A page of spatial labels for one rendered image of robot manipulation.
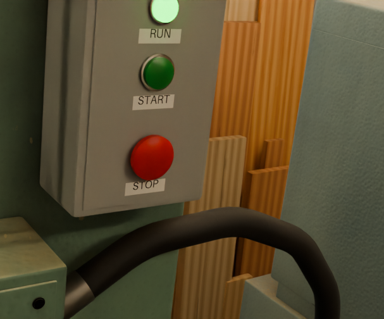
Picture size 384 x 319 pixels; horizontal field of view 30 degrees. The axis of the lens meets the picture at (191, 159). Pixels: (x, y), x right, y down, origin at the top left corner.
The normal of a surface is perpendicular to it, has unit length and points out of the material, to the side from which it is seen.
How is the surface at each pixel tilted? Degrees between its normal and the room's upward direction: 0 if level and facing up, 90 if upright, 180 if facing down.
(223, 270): 87
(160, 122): 90
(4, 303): 90
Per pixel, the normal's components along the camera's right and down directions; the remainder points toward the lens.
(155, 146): 0.52, 0.18
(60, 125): -0.83, 0.09
